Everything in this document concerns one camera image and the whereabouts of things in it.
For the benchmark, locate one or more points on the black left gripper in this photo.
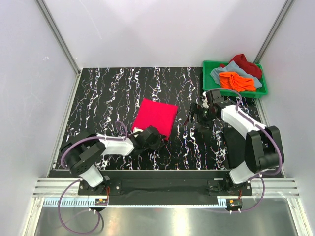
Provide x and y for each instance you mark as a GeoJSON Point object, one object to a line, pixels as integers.
{"type": "Point", "coordinates": [158, 140]}

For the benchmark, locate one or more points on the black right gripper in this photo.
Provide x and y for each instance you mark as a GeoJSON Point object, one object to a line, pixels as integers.
{"type": "Point", "coordinates": [197, 109]}

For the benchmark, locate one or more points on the pink red t-shirt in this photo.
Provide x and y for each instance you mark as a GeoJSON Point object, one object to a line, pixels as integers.
{"type": "Point", "coordinates": [159, 115]}

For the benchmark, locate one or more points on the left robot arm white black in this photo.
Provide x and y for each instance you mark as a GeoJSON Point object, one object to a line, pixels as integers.
{"type": "Point", "coordinates": [80, 154]}

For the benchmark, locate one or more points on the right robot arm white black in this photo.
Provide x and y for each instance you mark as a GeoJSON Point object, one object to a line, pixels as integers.
{"type": "Point", "coordinates": [230, 112]}

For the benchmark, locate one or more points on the green plastic bin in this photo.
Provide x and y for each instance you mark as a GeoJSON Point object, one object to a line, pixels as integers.
{"type": "Point", "coordinates": [209, 83]}

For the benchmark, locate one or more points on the orange t-shirt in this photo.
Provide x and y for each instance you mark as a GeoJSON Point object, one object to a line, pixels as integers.
{"type": "Point", "coordinates": [233, 81]}

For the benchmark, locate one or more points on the black folded cloth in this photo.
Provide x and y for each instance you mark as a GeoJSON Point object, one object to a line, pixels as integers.
{"type": "Point", "coordinates": [254, 149]}

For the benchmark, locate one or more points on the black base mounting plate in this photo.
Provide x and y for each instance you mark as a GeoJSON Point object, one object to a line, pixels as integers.
{"type": "Point", "coordinates": [211, 182]}

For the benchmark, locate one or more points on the grey blue t-shirt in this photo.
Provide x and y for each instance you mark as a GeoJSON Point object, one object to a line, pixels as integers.
{"type": "Point", "coordinates": [216, 73]}

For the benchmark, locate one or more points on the dark red t-shirt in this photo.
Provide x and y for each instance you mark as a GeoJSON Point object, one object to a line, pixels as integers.
{"type": "Point", "coordinates": [240, 65]}

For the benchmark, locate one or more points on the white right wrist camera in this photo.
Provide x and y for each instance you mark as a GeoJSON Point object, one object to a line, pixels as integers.
{"type": "Point", "coordinates": [204, 98]}

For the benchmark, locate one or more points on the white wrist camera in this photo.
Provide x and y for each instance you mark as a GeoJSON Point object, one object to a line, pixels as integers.
{"type": "Point", "coordinates": [136, 131]}
{"type": "Point", "coordinates": [204, 98]}

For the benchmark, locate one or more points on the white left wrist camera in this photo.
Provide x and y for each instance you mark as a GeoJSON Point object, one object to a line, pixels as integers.
{"type": "Point", "coordinates": [136, 131]}

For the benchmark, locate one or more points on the aluminium frame rail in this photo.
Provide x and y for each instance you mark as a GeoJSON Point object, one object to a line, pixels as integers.
{"type": "Point", "coordinates": [271, 187]}

